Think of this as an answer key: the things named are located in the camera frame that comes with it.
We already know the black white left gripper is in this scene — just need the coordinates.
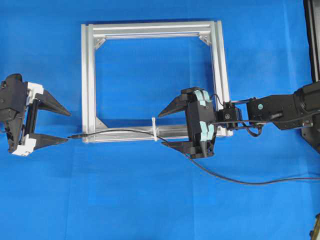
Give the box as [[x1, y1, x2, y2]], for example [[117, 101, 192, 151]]
[[0, 73, 71, 157]]

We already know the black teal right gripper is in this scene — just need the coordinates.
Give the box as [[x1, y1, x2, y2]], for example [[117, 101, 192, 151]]
[[158, 87, 217, 159]]

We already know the black wire with plug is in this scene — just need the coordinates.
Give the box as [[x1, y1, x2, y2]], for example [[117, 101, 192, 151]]
[[67, 129, 320, 185]]

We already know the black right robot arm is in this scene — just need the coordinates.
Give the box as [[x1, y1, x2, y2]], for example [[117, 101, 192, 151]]
[[158, 83, 320, 159]]

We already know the yellowish object bottom right corner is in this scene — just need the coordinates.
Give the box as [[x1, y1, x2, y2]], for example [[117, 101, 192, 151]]
[[309, 213, 320, 240]]

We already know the black metal stand at right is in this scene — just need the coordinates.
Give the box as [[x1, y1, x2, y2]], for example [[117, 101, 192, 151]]
[[301, 0, 320, 152]]

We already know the silver aluminium extrusion frame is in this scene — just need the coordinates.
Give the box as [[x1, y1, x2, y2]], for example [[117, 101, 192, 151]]
[[81, 20, 230, 144]]

